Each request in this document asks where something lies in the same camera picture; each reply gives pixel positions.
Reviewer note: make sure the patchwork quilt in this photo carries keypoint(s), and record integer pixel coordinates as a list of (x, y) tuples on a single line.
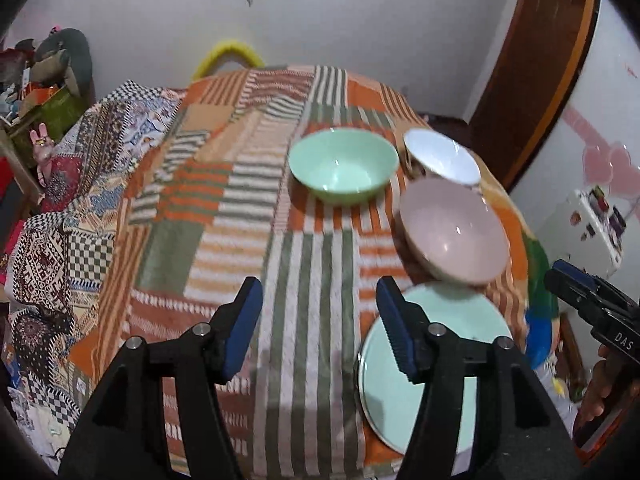
[(75, 240)]

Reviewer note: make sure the pink bowl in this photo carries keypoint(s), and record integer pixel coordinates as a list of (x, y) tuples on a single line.
[(450, 230)]

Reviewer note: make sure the pink bunny toy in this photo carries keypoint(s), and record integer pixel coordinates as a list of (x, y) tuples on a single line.
[(42, 145)]

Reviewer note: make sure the orange striped blanket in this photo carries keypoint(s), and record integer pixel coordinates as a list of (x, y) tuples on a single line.
[(310, 310)]

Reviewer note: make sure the mint green plate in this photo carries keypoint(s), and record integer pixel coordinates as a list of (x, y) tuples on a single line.
[(465, 320)]

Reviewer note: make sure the green box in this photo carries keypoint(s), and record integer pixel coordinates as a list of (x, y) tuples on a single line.
[(55, 110)]

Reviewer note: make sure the green bowl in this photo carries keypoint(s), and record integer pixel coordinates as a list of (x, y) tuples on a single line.
[(340, 160)]

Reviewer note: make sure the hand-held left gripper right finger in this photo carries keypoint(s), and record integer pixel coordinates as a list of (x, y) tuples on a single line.
[(397, 335)]

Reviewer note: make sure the pile of toys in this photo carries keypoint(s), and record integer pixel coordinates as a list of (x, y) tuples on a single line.
[(15, 75)]

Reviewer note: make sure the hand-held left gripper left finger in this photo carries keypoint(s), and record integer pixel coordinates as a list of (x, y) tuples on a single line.
[(245, 330)]

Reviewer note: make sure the white mini fridge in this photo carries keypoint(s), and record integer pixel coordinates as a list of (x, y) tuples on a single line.
[(565, 230)]

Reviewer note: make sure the white bowl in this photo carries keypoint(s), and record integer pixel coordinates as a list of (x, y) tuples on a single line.
[(440, 155)]

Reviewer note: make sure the person's right hand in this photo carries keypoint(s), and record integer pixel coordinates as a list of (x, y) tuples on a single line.
[(602, 380)]

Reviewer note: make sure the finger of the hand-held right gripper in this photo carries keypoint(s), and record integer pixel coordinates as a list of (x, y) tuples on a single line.
[(580, 275), (575, 295)]

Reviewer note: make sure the wooden door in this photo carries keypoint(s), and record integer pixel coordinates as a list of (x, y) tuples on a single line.
[(530, 85)]

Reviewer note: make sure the white wardrobe door pink hearts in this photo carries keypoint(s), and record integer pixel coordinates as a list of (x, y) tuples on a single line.
[(600, 110)]

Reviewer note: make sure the grey plush toy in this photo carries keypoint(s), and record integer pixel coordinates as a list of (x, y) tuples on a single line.
[(75, 55)]

